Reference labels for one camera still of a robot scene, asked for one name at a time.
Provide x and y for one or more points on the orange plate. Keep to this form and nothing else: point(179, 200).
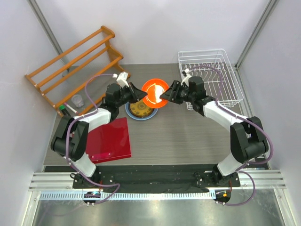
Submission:
point(154, 89)

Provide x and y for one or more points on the yellow patterned plate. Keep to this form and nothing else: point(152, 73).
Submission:
point(140, 109)

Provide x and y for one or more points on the light blue plate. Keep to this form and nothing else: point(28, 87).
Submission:
point(136, 118)

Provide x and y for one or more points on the white pink pen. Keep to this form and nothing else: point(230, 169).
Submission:
point(72, 109)

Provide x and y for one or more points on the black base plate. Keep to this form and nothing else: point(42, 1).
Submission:
point(155, 179)

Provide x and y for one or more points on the green highlighter marker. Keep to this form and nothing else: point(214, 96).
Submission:
point(63, 110)

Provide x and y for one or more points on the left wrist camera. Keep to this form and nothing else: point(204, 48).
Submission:
point(121, 79)

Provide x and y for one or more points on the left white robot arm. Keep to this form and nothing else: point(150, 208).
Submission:
point(70, 138)

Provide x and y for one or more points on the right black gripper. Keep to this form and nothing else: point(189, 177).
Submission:
point(170, 95)

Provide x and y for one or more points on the white wire dish rack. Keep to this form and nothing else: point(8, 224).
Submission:
point(217, 73)

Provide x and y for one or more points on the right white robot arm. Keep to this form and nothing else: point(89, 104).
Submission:
point(247, 138)

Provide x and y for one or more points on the red acrylic board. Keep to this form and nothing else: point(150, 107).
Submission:
point(109, 142)

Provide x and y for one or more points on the aluminium rail frame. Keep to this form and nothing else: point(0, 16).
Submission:
point(261, 179)

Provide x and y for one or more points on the white slotted cable duct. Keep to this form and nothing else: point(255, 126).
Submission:
point(84, 195)

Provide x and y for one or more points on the clear plastic cup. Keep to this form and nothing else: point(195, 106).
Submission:
point(77, 100)

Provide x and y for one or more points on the orange wooden rack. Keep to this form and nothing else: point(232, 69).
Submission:
point(114, 56)

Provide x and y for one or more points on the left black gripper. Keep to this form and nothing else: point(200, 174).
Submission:
point(135, 93)

